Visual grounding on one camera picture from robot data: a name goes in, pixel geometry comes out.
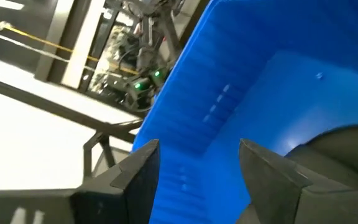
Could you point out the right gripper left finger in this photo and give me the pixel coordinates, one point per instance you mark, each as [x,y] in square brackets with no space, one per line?
[129,193]

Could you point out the black slide sandal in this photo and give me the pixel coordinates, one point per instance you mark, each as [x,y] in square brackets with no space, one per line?
[337,149]

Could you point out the blue plastic bin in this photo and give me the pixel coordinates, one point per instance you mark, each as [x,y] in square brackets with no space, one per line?
[228,62]

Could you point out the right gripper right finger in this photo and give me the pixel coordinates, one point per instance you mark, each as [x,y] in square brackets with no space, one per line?
[275,186]

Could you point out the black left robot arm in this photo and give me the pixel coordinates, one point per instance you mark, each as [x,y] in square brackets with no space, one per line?
[141,93]

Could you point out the black metal table frame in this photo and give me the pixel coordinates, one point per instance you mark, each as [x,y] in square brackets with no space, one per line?
[42,102]

